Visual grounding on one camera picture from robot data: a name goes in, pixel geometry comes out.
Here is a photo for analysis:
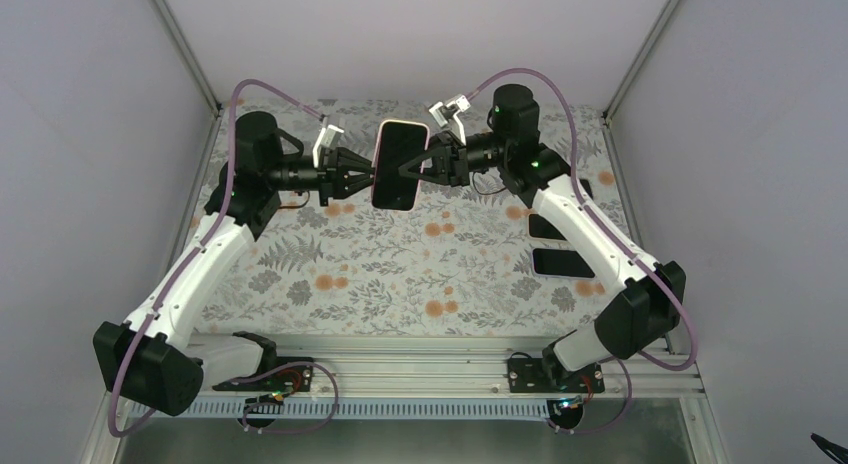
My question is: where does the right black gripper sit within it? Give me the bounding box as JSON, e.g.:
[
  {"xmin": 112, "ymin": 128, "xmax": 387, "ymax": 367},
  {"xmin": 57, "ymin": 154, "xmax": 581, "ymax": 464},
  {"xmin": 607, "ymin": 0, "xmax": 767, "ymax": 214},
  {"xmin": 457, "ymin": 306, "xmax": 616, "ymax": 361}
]
[{"xmin": 396, "ymin": 131, "xmax": 509, "ymax": 187}]

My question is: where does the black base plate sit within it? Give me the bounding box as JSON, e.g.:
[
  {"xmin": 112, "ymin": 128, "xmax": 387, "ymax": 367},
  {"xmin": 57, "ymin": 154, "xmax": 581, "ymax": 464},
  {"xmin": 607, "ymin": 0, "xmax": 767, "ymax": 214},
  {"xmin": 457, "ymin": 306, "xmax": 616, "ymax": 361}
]
[
  {"xmin": 212, "ymin": 357, "xmax": 315, "ymax": 394},
  {"xmin": 506, "ymin": 352, "xmax": 605, "ymax": 394}
]

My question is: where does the cased black phone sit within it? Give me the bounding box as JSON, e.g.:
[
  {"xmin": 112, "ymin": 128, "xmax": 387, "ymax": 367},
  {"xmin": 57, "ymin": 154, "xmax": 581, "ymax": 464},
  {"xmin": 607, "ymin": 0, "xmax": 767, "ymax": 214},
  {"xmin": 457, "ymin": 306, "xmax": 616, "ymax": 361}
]
[
  {"xmin": 578, "ymin": 179, "xmax": 594, "ymax": 200},
  {"xmin": 531, "ymin": 248, "xmax": 595, "ymax": 279},
  {"xmin": 528, "ymin": 214, "xmax": 567, "ymax": 242}
]

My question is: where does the right aluminium corner post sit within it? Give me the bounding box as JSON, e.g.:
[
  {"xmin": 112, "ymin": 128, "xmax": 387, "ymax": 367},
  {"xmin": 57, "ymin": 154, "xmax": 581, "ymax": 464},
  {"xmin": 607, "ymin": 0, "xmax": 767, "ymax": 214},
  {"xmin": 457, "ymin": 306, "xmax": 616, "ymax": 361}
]
[{"xmin": 603, "ymin": 0, "xmax": 682, "ymax": 121}]

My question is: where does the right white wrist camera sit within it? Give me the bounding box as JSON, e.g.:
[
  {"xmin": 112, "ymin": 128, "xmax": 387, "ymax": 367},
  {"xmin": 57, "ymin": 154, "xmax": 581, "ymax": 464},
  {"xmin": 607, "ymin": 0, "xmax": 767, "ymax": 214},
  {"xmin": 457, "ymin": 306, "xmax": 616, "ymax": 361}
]
[{"xmin": 428, "ymin": 94, "xmax": 471, "ymax": 143}]

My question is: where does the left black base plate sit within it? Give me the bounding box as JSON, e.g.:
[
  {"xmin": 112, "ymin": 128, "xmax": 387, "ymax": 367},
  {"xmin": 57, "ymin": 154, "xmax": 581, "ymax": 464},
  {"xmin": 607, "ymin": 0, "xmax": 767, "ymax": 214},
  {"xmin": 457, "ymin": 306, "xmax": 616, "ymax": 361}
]
[{"xmin": 212, "ymin": 357, "xmax": 315, "ymax": 394}]

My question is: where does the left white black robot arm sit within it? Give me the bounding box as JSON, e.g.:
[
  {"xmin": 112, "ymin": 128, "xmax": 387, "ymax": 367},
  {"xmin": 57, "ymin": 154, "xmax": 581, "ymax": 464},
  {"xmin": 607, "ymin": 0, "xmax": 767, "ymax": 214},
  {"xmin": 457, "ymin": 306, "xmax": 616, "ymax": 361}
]
[{"xmin": 93, "ymin": 111, "xmax": 372, "ymax": 416}]

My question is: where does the grey slotted cable duct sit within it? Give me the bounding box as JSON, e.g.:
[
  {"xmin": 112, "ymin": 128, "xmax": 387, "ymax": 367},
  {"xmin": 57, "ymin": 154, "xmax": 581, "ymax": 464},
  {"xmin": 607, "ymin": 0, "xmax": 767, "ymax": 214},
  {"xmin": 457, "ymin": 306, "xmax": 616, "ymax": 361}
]
[{"xmin": 129, "ymin": 399, "xmax": 578, "ymax": 421}]

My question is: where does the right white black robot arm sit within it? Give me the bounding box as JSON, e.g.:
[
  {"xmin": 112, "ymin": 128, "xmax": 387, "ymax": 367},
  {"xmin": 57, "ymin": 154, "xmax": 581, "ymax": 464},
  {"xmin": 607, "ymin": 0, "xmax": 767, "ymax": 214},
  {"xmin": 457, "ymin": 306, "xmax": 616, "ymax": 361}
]
[{"xmin": 398, "ymin": 84, "xmax": 686, "ymax": 391}]

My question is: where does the black object bottom corner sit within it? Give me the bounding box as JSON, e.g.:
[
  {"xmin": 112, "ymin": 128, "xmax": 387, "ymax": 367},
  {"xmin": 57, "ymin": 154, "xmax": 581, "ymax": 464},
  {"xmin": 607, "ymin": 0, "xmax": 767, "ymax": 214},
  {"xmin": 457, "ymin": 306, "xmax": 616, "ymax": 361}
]
[{"xmin": 810, "ymin": 433, "xmax": 848, "ymax": 464}]

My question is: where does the floral patterned table mat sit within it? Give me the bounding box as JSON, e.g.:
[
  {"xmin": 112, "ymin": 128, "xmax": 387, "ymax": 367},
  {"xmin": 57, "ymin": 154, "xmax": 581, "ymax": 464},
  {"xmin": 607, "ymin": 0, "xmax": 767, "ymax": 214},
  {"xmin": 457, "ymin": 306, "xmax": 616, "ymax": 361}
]
[{"xmin": 194, "ymin": 170, "xmax": 611, "ymax": 337}]

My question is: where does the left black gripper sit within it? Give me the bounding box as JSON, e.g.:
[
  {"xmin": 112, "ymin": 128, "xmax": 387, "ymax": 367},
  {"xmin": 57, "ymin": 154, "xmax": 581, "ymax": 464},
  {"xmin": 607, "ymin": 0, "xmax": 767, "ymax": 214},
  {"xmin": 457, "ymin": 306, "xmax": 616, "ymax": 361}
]
[{"xmin": 265, "ymin": 146, "xmax": 383, "ymax": 206}]

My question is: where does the aluminium corner post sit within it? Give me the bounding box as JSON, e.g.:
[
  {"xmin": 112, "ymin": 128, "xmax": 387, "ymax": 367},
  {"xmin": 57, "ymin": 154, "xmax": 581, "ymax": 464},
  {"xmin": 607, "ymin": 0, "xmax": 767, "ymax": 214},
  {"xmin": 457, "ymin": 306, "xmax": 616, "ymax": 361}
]
[
  {"xmin": 150, "ymin": 0, "xmax": 221, "ymax": 116},
  {"xmin": 603, "ymin": 0, "xmax": 682, "ymax": 121}
]

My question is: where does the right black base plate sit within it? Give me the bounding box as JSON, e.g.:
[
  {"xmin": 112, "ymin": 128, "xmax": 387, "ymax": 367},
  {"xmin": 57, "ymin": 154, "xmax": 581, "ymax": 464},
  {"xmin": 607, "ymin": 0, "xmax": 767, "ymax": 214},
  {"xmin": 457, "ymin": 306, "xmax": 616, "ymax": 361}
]
[{"xmin": 506, "ymin": 352, "xmax": 605, "ymax": 394}]

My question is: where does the left aluminium corner post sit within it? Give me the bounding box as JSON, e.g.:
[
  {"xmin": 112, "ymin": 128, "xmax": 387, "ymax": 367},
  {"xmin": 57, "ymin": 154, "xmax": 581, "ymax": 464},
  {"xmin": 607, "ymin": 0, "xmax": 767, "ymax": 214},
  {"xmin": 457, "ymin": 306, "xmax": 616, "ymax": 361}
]
[{"xmin": 150, "ymin": 0, "xmax": 221, "ymax": 116}]

